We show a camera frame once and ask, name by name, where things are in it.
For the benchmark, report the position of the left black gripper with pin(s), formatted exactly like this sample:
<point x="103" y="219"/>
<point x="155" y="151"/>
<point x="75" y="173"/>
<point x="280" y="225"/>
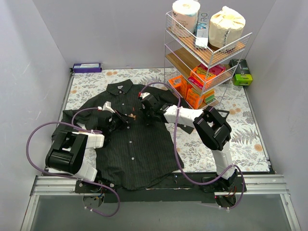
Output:
<point x="118" y="117"/>

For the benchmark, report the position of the cream toilet paper roll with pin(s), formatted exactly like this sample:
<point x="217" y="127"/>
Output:
<point x="225" y="27"/>

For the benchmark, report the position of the white wire shelf rack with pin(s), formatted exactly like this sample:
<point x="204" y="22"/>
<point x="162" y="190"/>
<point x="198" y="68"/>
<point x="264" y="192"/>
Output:
<point x="182" y="54"/>

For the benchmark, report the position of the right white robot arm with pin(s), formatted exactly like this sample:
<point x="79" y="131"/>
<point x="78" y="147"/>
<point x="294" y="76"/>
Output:
<point x="211" y="126"/>

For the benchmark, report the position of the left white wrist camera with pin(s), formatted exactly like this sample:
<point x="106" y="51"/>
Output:
<point x="107" y="107"/>

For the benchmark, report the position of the orange pink snack box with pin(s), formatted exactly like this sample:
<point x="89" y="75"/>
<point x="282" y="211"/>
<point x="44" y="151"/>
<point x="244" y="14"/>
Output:
<point x="203" y="78"/>

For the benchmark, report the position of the blue white toothpaste box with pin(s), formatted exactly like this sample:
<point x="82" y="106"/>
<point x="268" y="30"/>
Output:
<point x="201" y="32"/>

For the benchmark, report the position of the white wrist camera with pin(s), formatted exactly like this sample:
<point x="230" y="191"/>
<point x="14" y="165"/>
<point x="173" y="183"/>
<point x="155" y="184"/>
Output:
<point x="143" y="95"/>
<point x="107" y="107"/>

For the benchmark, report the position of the green black box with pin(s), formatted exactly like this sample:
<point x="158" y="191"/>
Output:
<point x="242" y="75"/>

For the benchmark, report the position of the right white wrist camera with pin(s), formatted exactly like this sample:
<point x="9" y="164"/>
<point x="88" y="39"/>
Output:
<point x="143" y="95"/>

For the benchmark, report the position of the black pinstriped shirt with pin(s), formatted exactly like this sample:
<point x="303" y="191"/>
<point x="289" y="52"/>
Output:
<point x="138" y="156"/>

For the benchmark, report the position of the white toilet paper roll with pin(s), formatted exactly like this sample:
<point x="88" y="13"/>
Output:
<point x="184" y="17"/>

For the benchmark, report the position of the orange box left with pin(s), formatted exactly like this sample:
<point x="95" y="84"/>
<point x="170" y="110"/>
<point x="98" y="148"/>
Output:
<point x="180" y="84"/>

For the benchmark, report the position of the black brooch display box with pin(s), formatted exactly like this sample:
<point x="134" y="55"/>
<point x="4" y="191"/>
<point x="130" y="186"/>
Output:
<point x="224" y="113"/>

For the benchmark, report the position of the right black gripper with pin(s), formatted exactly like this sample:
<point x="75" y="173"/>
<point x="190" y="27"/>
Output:
<point x="146" y="111"/>

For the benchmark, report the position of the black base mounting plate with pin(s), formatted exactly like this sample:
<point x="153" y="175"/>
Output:
<point x="174" y="188"/>

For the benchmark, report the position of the gold brooch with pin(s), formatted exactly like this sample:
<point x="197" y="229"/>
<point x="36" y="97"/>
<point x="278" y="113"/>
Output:
<point x="133" y="116"/>

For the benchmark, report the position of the floral tablecloth mat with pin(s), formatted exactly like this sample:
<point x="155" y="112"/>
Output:
<point x="246" y="146"/>

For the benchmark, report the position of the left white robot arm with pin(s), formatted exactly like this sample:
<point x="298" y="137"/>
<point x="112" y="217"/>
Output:
<point x="67" y="151"/>

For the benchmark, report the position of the aluminium frame rail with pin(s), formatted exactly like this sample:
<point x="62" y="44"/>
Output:
<point x="42" y="186"/>

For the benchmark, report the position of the purple flat box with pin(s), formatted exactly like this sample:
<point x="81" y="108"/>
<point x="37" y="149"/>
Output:
<point x="87" y="68"/>

